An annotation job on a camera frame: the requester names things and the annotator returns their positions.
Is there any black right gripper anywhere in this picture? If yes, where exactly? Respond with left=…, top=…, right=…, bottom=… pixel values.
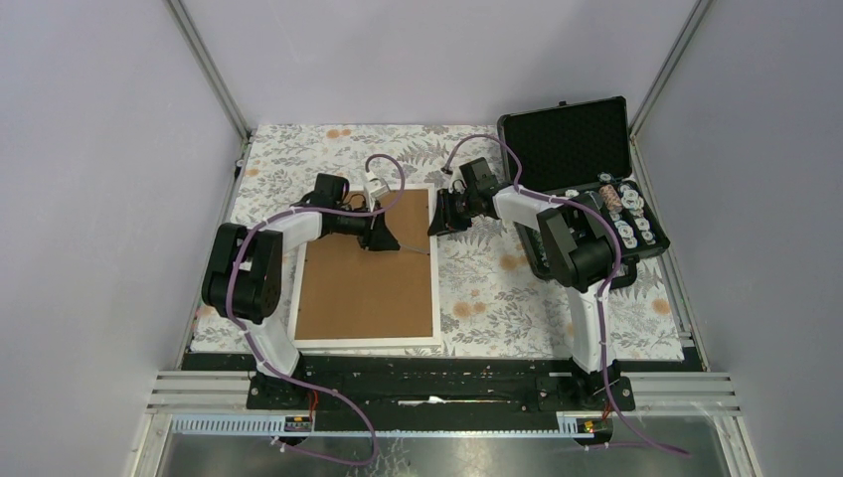
left=428, top=191, right=478, bottom=240

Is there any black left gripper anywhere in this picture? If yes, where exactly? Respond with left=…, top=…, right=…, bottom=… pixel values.
left=334, top=199, right=401, bottom=251

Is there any yellow handled screwdriver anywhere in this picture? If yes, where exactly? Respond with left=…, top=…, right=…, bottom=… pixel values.
left=399, top=243, right=431, bottom=256

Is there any white picture frame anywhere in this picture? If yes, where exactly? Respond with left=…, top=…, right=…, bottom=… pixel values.
left=287, top=184, right=442, bottom=351

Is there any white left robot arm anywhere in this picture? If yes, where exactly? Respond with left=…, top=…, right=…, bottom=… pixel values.
left=201, top=173, right=400, bottom=408

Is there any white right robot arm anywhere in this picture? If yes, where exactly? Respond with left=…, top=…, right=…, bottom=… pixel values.
left=427, top=158, right=622, bottom=409

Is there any floral patterned table mat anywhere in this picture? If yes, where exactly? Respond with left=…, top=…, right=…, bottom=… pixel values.
left=231, top=124, right=684, bottom=361

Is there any black poker chip case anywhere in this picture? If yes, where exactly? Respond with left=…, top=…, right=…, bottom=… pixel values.
left=496, top=95, right=670, bottom=290

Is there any brown poker chip stack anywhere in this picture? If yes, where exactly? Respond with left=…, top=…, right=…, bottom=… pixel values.
left=598, top=184, right=624, bottom=213

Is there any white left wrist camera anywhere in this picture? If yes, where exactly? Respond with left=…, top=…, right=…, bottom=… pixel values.
left=364, top=171, right=391, bottom=212

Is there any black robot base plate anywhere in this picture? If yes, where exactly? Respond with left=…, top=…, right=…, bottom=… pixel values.
left=181, top=352, right=705, bottom=432

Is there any grey slotted cable duct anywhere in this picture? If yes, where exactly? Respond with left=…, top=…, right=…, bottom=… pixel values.
left=171, top=413, right=595, bottom=440

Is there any aluminium front rail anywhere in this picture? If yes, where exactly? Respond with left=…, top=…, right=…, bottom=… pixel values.
left=146, top=371, right=742, bottom=438

